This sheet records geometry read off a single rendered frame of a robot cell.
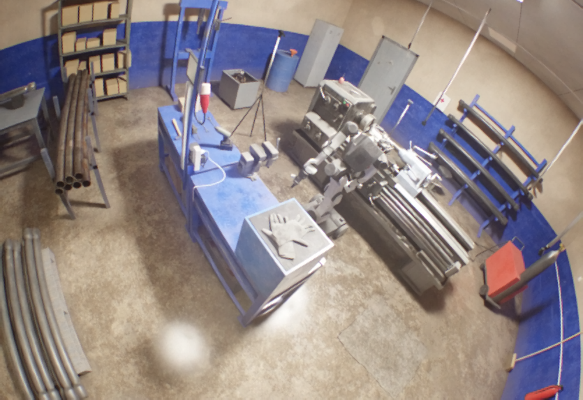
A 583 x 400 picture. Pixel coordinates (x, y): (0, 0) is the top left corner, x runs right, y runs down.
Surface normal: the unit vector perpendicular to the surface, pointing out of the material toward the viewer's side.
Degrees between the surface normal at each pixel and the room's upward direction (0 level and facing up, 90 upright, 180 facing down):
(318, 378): 0
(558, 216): 90
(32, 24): 90
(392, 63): 90
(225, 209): 0
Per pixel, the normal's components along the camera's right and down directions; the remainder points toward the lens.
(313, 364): 0.31, -0.69
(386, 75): -0.74, 0.26
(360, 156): -0.21, 0.48
